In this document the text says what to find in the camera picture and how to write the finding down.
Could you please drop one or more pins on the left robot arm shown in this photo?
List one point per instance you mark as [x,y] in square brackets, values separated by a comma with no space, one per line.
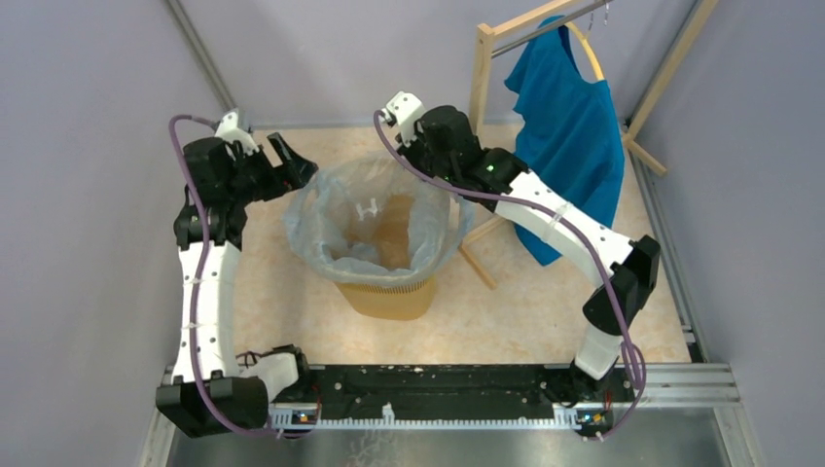
[208,392]

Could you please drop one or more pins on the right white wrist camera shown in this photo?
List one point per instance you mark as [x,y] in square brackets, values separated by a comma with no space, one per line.
[402,111]

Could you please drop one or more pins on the blue t-shirt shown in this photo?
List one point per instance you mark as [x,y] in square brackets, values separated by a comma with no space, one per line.
[570,135]

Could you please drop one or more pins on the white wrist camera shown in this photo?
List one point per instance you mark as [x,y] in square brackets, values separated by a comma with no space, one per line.
[402,111]
[233,127]

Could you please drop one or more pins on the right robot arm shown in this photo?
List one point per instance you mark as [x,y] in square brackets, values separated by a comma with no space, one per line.
[439,147]

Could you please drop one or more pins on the metal corner post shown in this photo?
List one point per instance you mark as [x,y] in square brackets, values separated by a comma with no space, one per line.
[200,53]

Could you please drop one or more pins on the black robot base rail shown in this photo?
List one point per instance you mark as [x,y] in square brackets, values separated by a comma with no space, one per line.
[452,392]

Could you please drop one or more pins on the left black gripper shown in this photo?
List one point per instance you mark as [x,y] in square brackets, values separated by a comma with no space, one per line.
[294,172]

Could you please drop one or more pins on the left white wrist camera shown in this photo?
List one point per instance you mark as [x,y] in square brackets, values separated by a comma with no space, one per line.
[233,127]

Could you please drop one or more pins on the yellow clothes hanger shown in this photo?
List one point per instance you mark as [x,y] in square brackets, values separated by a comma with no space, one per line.
[592,58]

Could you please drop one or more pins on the yellow mesh trash bin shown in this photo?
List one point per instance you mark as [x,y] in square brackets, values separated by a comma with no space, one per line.
[387,296]

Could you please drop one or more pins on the white cable duct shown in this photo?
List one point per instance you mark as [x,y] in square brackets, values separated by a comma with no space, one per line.
[304,417]

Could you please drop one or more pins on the wooden clothes rack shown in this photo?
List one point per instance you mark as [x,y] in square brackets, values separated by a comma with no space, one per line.
[549,18]

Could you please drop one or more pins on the blue plastic trash bag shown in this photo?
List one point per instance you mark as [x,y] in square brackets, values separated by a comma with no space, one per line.
[369,221]

